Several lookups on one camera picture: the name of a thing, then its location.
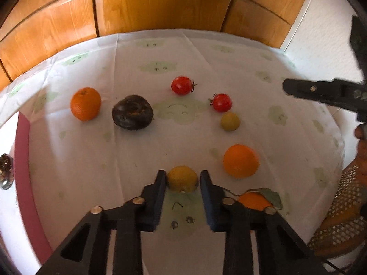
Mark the white green-printed tablecloth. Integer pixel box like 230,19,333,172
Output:
0,29,346,275

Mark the orange mandarin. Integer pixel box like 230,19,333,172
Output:
70,87,102,121

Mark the person's right forearm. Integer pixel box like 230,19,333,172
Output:
308,160,367,260

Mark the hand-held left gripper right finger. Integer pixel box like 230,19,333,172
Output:
200,170,327,275

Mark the person's right hand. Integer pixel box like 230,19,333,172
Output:
355,125,367,165

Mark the wooden wardrobe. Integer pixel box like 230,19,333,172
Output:
0,0,319,92

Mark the orange with leaf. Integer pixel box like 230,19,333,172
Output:
222,188,283,211

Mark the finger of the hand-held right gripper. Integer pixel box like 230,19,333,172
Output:
282,78,359,112

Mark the dark brown wrinkled fruit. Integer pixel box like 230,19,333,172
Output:
112,94,154,131

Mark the shiny brown ornament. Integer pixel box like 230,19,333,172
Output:
0,154,14,190

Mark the yellow lemon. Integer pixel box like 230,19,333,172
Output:
167,165,199,194

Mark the small yellow-green fruit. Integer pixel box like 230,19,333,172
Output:
220,112,241,132

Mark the red tomato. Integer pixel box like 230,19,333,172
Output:
171,76,198,96
208,93,233,113

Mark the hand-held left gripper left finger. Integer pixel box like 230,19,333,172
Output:
39,170,167,275

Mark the large round orange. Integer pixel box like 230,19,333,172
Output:
223,144,260,178

